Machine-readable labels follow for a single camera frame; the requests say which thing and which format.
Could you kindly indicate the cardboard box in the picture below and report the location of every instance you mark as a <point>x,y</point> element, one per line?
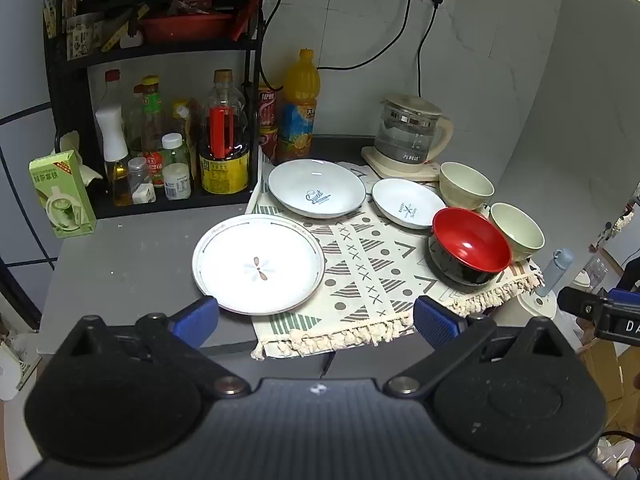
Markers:
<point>615,380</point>

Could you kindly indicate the red plastic basket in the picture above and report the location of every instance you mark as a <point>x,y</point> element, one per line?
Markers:
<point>185,27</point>

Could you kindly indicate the white-cap plastic bottle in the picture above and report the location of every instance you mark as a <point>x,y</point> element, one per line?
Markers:
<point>176,180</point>

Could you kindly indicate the white deep plate blue print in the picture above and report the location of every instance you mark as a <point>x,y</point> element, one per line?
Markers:
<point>300,180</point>

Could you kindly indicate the green-label sauce bottle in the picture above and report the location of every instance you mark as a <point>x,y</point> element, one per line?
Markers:
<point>152,105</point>

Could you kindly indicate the yellow-cap sauce bottle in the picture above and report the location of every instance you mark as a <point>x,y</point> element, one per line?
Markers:
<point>182,120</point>

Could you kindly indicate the small white cross-print plate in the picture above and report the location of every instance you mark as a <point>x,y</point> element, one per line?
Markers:
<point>397,197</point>

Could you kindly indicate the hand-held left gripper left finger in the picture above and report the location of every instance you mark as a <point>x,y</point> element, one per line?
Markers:
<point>196,321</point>

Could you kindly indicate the black metal shelf rack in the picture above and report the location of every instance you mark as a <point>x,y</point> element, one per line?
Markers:
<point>150,54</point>

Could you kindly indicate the glass electric kettle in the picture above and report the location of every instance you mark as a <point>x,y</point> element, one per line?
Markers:
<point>405,135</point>

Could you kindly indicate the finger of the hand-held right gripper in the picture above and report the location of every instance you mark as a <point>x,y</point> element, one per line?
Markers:
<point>580,302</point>

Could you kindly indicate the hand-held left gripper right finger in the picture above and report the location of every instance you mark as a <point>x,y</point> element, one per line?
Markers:
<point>434,326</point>

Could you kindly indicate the clear plastic bottle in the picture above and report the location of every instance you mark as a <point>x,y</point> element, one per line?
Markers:
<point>595,270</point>

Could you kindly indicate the orange juice bottle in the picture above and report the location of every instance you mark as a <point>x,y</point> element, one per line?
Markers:
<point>297,110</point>

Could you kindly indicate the red and black bowl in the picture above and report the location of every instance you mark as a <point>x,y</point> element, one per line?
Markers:
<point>465,240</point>

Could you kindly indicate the patterned fringed cloth mat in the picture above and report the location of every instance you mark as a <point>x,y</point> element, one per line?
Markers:
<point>370,270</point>

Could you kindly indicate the cream bowl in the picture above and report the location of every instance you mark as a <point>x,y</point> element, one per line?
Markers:
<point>517,230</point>
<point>465,182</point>

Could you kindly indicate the white-top oil spray bottle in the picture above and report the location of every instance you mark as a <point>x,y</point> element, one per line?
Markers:
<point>112,135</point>

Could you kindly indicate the red drink can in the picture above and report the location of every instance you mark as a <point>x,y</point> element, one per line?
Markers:
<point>269,145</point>
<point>267,107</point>

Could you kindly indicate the printed box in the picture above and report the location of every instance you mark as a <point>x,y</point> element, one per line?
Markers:
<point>80,35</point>

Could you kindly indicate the crumpled cream cloth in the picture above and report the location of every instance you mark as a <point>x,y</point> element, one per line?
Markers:
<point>75,147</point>

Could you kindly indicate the small glass shaker jar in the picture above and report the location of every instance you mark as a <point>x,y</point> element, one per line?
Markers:
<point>137,175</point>

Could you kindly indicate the large white flower plate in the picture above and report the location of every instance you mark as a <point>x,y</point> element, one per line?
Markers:
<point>235,260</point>

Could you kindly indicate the red-cap glass bottle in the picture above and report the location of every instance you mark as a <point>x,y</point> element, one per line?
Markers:
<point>112,87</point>

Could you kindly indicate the cream kettle base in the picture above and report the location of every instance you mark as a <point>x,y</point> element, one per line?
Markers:
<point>380,164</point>

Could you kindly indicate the green carton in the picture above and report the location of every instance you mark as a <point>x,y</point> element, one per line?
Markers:
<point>60,195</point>

